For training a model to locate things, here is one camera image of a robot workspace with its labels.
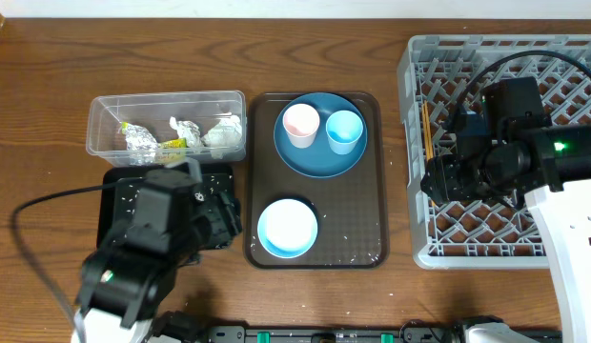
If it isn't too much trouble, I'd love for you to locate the pile of white rice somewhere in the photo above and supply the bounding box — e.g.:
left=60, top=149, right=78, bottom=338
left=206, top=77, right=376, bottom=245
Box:
left=112, top=173, right=234, bottom=219

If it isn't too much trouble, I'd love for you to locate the wooden chopstick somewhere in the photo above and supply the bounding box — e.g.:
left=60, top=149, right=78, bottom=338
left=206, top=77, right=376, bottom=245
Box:
left=423, top=101, right=435, bottom=162
left=421, top=101, right=431, bottom=162

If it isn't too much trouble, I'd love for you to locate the white napkin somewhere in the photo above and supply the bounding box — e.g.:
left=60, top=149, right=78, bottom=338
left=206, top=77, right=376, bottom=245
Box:
left=202, top=115, right=242, bottom=159

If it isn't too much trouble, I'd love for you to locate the foil snack wrapper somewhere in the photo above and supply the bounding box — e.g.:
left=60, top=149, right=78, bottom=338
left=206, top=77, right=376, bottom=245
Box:
left=120, top=122, right=187, bottom=166

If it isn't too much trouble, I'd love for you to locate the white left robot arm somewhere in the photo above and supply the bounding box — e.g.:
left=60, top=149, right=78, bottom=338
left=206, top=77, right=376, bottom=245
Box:
left=71, top=158, right=242, bottom=342

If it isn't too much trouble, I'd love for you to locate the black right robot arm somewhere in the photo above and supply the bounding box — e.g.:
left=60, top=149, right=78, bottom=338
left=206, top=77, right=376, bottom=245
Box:
left=420, top=77, right=591, bottom=342

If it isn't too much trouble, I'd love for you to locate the black waste tray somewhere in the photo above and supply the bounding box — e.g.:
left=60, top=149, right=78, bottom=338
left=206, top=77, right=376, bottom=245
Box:
left=96, top=164, right=241, bottom=247

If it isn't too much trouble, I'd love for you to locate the grey dishwasher rack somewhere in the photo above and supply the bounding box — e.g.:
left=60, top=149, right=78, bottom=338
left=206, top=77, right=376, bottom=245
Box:
left=397, top=34, right=591, bottom=270

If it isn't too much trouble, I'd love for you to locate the dark blue plate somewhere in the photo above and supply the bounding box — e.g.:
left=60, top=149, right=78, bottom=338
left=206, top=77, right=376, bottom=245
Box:
left=274, top=92, right=368, bottom=178

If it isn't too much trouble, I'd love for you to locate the clear plastic bin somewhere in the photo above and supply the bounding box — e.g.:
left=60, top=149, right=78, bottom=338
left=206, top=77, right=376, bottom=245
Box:
left=86, top=91, right=247, bottom=167

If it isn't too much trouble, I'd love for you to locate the pink cup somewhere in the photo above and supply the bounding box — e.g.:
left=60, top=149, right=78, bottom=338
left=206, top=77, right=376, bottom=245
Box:
left=282, top=104, right=320, bottom=149

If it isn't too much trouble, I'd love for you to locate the brown plastic tray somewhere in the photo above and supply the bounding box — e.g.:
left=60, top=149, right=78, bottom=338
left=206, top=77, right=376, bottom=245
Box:
left=244, top=91, right=389, bottom=270

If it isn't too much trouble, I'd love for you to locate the light blue cup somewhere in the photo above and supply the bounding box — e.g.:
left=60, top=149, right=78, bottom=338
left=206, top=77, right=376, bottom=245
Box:
left=325, top=111, right=364, bottom=155

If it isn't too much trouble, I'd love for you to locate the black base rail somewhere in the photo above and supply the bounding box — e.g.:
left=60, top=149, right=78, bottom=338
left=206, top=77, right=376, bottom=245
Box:
left=147, top=312, right=563, bottom=343

